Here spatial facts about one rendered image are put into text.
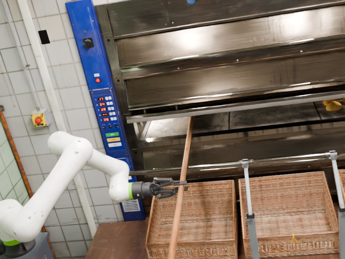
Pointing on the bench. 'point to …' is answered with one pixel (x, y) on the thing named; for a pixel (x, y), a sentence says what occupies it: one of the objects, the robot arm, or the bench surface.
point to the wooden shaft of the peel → (180, 193)
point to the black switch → (88, 42)
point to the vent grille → (131, 205)
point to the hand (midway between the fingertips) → (180, 186)
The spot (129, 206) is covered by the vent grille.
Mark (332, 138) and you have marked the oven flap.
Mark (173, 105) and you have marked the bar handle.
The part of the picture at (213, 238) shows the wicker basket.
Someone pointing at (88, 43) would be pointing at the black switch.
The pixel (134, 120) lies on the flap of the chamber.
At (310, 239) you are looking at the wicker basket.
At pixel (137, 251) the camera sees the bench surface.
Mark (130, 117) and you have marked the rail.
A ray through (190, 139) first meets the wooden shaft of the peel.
